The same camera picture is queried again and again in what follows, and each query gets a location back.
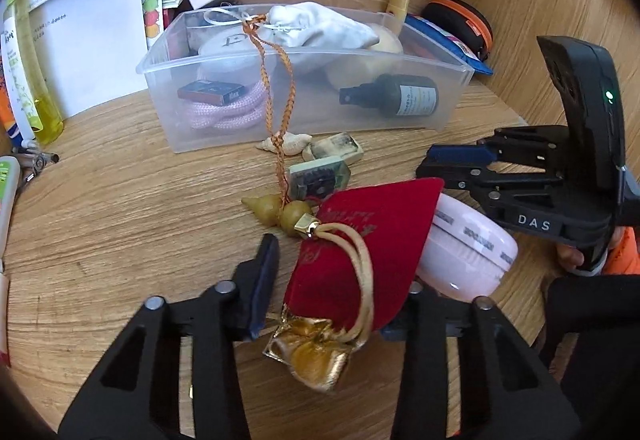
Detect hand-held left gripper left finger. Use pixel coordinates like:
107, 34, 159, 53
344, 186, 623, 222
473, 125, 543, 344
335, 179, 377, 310
57, 234, 280, 440

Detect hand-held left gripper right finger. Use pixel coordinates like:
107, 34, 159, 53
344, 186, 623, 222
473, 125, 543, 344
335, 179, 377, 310
380, 282, 581, 440

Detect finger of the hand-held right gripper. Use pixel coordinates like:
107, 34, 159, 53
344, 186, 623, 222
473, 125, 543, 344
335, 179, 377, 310
416, 160, 567, 214
427, 126, 569, 171

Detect dark green pump bottle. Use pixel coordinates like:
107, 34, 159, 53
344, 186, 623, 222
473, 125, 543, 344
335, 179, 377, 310
338, 74, 441, 119

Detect pink round jar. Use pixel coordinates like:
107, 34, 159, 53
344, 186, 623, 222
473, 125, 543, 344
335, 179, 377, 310
414, 194, 519, 303

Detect gourd charm with orange cord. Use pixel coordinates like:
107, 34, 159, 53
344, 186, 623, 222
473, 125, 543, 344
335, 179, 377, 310
241, 14, 323, 239

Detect red velvet pouch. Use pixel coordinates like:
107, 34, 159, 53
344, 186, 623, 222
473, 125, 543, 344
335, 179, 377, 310
262, 177, 446, 393

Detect translucent cream bottle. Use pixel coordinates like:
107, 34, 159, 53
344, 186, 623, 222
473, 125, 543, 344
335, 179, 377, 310
325, 27, 405, 90

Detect beige seashell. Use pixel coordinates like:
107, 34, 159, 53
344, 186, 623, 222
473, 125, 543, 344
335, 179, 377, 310
255, 131, 313, 155

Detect clear plastic box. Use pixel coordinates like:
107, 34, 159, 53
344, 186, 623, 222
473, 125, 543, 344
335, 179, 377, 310
136, 4, 476, 155

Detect pink rope bundle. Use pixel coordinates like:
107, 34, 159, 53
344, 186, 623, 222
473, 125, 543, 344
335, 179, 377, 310
187, 80, 268, 131

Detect white cloth drawstring pouch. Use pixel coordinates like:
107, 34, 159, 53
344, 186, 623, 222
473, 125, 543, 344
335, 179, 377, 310
202, 1, 381, 73

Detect small red black box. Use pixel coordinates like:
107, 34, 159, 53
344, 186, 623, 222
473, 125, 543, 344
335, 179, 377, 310
177, 80, 247, 104

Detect round white jar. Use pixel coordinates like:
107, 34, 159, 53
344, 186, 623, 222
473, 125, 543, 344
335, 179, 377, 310
197, 32, 263, 76

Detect person's right hand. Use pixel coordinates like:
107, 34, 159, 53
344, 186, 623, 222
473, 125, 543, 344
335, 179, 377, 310
555, 245, 587, 271

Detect blue zip pouch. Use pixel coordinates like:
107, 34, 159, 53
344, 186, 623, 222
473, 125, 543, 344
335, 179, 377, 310
402, 14, 495, 76

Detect person's orange clothing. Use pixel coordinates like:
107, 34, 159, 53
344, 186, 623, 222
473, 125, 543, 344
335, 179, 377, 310
602, 226, 640, 277

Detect black and orange zip case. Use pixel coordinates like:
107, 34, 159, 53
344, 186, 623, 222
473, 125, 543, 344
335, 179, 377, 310
421, 0, 494, 63

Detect small yellow bottle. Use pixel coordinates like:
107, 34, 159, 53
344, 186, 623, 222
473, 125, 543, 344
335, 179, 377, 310
384, 0, 410, 35

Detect metal grooming tools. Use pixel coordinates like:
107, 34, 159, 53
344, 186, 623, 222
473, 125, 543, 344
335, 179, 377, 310
10, 142, 61, 193

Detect green and orange tube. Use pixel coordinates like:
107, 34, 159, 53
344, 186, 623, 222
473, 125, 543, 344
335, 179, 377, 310
0, 157, 22, 245

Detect tall yellow spray bottle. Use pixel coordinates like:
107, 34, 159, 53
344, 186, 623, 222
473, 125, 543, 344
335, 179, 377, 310
0, 0, 66, 147

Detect white paper sheet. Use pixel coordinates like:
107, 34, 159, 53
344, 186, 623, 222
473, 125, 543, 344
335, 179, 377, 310
27, 0, 151, 118

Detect fruit print box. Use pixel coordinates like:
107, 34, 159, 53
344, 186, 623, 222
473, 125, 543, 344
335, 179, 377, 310
141, 0, 166, 40

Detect orange sunscreen tube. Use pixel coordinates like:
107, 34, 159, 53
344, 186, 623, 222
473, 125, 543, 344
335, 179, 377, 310
0, 70, 23, 145

